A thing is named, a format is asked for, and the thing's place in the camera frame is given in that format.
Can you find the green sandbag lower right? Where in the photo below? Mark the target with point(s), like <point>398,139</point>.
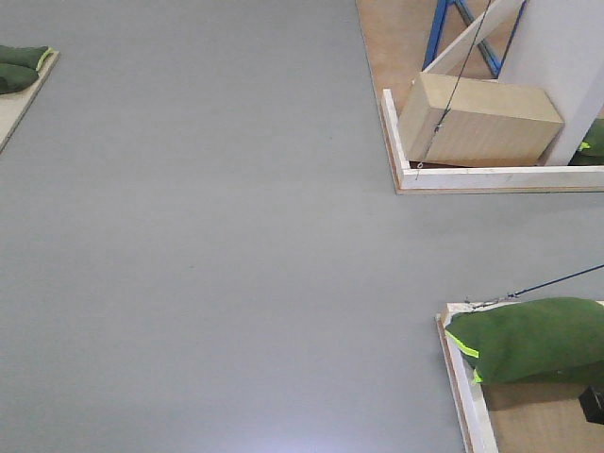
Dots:
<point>556,340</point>

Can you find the plywood platform left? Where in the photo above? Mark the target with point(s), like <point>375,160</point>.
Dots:
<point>15,105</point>

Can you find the green sandbag behind panel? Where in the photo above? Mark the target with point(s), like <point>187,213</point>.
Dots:
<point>590,151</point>

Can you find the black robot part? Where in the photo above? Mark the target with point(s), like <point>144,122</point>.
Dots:
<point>591,402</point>

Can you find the white frame lower right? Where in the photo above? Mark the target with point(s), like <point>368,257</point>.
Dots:
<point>519,417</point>

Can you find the plywood base platform upper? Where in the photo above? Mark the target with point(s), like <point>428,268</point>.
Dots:
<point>394,34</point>

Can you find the white wooden base frame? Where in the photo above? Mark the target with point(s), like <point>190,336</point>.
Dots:
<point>535,179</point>

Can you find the white wall panel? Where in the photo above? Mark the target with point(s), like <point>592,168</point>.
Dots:
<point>558,46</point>

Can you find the blue metal stand frame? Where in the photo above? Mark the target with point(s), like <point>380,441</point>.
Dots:
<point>439,28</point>

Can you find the white diagonal brace beam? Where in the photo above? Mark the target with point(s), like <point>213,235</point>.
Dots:
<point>464,40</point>

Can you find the beige wooden block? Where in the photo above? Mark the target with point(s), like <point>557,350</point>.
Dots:
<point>476,123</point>

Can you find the green sandbag left lower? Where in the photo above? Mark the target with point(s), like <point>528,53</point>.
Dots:
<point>14,78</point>

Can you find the green sandbag top left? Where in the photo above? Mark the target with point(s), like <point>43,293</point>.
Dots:
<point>29,57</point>

